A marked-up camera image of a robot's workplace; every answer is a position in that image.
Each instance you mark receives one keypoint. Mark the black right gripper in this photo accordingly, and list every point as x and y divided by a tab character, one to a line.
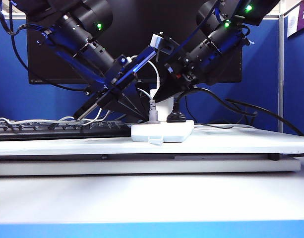
191	64

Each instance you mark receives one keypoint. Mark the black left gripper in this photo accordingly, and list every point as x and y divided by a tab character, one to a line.
109	81

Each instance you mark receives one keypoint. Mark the white charger block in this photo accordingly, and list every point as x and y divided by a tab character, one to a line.
164	111

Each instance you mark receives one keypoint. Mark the white power strip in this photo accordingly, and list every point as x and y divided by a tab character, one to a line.
171	131

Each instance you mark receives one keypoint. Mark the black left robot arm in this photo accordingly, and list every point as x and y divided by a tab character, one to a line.
97	12

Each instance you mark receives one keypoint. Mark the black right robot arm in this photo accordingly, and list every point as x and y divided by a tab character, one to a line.
206	15

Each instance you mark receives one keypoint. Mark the white riser base board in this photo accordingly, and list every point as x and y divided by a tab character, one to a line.
141	167

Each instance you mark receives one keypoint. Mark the black ASUS monitor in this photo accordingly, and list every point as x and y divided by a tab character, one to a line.
141	19

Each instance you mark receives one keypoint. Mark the black keyboard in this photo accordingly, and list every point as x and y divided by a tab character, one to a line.
55	134

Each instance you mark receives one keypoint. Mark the black rubber foot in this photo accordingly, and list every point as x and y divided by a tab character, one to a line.
273	157

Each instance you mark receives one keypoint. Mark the silver partition post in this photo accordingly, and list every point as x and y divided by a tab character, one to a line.
281	74

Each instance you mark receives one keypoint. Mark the silver partition top rail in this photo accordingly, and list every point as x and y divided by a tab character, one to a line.
270	17

